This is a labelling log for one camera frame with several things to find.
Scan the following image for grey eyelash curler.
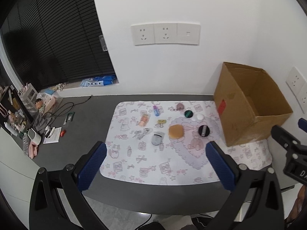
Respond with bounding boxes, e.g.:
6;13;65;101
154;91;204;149
151;131;165;146

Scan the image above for pink perfume bottle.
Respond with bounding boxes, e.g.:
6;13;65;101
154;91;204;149
138;114;150;127

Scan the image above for brown cardboard box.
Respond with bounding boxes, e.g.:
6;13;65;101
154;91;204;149
213;62;293;146

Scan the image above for pink cloth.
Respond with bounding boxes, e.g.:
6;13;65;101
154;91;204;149
28;142;38;159

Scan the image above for white paper sheet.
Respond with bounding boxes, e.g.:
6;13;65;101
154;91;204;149
43;127;62;144

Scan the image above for white small device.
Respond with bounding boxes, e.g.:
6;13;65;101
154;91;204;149
28;128;42;145

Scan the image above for black round powder puff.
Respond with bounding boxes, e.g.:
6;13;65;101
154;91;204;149
198;125;210;138

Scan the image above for white round jar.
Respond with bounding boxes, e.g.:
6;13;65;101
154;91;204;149
195;114;204;122

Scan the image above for tan makeup sponge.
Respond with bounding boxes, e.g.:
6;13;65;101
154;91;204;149
168;124;184;139

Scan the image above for pink patterned table mat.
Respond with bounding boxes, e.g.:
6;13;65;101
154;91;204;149
100;101;272;185

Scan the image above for white drawer organizer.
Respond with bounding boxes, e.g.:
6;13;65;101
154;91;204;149
19;84;38;114

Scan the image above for black green-striped powder puff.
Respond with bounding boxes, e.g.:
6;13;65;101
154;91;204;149
184;110;193;118

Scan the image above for gold binder clip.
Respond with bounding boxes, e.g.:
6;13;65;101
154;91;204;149
158;119;167;124

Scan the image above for blue plastic package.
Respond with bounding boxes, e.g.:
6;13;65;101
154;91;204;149
80;75;116;87

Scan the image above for blue bottle pink cap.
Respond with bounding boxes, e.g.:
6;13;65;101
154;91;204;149
153;105;160;117

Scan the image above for black window blinds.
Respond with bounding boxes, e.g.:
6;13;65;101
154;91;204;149
1;0;115;90

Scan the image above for white side wall socket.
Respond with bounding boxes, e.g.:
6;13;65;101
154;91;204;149
286;67;307;114

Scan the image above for green-handled tool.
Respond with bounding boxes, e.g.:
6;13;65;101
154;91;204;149
63;112;75;126

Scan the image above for black cable on table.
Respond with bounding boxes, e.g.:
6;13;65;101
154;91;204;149
45;94;93;119

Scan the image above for white usb cable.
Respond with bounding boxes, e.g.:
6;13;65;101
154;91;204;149
133;128;153;140

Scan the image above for pink heart keychain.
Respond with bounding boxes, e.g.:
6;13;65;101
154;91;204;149
169;103;185;111

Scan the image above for white wall socket panel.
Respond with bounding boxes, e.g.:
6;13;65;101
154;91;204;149
131;22;201;46

